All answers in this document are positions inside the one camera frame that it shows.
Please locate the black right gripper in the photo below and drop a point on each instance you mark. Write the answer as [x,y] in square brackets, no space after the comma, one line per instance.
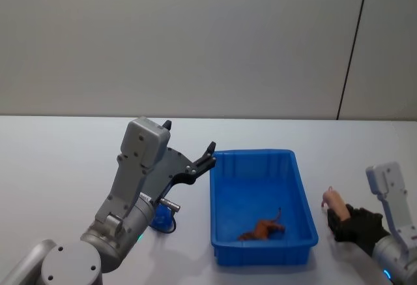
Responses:
[365,224]

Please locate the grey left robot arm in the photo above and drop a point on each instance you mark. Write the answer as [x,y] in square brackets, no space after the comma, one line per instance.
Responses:
[130,180]

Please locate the small blue toy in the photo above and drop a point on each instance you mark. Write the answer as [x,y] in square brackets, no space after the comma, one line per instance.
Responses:
[161,218]

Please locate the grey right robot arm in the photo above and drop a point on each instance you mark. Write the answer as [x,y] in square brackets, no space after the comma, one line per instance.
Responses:
[395,200]

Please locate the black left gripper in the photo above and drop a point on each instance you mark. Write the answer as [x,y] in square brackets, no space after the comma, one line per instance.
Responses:
[164,174]

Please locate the orange brown toy animal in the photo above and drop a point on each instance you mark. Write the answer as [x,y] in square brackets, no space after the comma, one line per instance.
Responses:
[262,228]

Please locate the blue plastic bin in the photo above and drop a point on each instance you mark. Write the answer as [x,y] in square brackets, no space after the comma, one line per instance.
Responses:
[247,184]

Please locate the pink toy pig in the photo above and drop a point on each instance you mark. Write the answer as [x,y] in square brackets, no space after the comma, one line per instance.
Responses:
[337,204]

